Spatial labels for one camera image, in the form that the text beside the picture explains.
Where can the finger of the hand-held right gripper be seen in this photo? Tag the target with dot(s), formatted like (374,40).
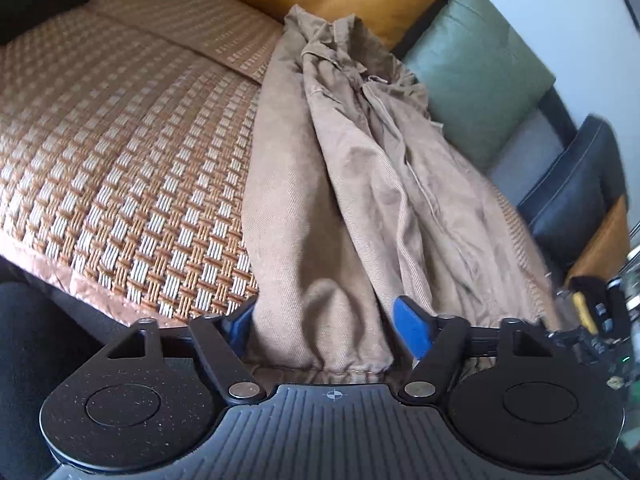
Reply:
(575,338)

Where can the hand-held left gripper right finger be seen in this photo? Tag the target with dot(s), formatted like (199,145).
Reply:
(410,327)

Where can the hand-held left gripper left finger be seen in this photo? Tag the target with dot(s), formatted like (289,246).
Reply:
(240,327)

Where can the brown jacket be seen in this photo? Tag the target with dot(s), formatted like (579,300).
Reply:
(350,200)

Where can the small orange leather cushion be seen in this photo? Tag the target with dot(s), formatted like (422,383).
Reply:
(607,245)

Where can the blue leather cushion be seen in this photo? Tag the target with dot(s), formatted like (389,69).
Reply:
(575,195)

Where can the dark leather sofa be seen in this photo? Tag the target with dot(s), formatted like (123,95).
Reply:
(525,145)

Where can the brown woven seat mat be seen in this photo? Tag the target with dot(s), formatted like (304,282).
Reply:
(125,160)

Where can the green leather cushion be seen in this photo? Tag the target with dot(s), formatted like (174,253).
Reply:
(480,75)

